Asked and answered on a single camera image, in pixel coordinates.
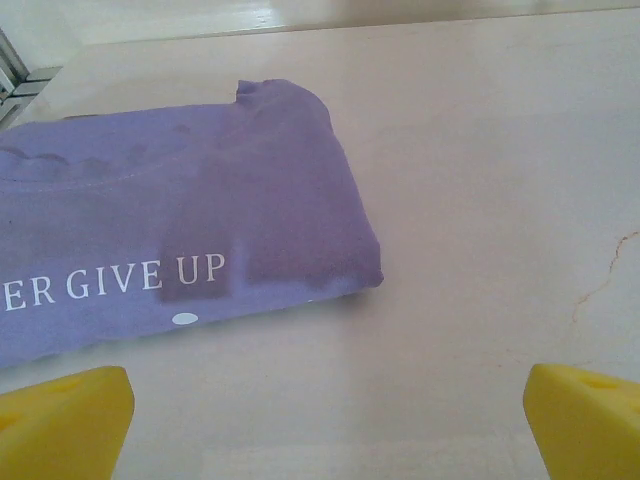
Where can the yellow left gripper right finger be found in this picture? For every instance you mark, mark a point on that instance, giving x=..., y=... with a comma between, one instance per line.
x=590, y=430

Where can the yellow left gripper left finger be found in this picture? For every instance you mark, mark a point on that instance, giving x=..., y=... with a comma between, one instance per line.
x=60, y=430

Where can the folded purple t-shirt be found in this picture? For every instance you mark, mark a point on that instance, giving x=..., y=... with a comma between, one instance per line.
x=175, y=210

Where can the aluminium frame post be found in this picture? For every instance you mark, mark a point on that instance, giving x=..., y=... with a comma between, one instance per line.
x=12, y=75

